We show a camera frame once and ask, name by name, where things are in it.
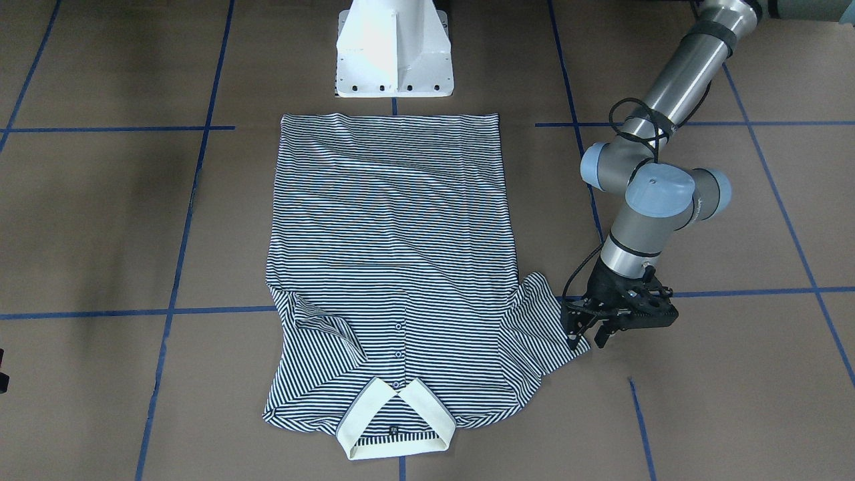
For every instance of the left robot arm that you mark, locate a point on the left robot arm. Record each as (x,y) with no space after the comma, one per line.
(661,198)

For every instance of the navy white striped polo shirt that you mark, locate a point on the navy white striped polo shirt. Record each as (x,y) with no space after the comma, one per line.
(392,265)

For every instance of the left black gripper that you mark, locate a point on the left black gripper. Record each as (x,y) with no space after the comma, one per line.
(602,286)

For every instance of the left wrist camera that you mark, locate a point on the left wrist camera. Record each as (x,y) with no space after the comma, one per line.
(648,304)

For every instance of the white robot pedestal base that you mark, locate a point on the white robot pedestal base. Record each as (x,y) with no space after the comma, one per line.
(394,49)

